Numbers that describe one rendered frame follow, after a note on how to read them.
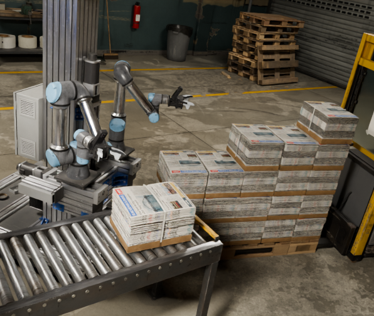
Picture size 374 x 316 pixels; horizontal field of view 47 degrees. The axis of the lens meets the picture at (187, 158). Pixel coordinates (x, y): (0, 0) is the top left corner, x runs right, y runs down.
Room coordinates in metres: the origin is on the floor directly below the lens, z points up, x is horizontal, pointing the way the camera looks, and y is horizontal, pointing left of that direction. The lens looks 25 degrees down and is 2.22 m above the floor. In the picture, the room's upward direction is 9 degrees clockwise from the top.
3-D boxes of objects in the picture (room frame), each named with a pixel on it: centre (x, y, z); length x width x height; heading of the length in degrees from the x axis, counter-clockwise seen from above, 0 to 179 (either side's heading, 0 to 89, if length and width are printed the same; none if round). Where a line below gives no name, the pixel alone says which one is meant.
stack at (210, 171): (3.07, -0.39, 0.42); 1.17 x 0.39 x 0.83; 110
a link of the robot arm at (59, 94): (2.38, 0.79, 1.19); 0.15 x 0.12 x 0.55; 137
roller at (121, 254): (1.87, 0.32, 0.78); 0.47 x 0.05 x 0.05; 38
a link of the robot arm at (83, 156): (2.21, 0.58, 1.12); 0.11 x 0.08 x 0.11; 137
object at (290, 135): (3.21, -0.78, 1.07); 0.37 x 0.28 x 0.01; 22
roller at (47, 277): (1.63, 0.63, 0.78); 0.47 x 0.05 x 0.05; 38
